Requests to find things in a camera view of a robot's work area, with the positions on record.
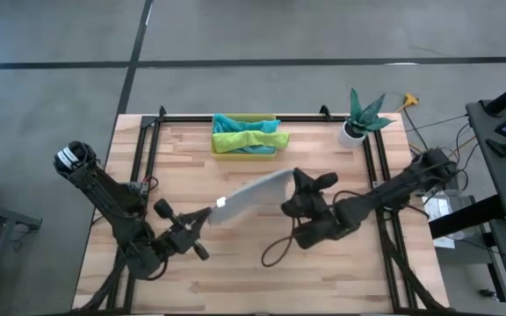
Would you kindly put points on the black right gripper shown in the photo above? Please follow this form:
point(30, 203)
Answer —
point(314, 219)

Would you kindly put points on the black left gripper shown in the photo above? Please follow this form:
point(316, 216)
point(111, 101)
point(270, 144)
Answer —
point(180, 237)

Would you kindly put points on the grey microfiber towel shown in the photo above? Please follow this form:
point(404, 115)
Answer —
point(253, 195)

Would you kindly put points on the yellow translucent plastic basket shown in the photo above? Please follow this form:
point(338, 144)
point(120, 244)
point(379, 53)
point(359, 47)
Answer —
point(218, 155)

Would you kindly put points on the lime green microfiber towel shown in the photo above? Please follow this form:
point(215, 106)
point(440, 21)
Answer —
point(248, 140)

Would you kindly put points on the teal microfiber towel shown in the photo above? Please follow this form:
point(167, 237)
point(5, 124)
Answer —
point(244, 124)

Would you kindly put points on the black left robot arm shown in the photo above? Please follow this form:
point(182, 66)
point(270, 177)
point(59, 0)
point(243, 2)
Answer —
point(112, 206)

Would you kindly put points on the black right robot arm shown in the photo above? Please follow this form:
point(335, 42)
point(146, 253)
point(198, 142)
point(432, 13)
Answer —
point(393, 188)

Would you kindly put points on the snake plant in white pot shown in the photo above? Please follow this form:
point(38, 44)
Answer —
point(360, 123)

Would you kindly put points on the clear plastic bag with paper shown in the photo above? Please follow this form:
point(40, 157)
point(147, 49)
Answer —
point(448, 210)

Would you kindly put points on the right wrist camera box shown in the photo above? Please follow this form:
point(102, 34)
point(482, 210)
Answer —
point(325, 181)

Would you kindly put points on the black aluminium table frame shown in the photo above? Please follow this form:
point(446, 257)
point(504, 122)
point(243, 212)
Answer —
point(279, 118)

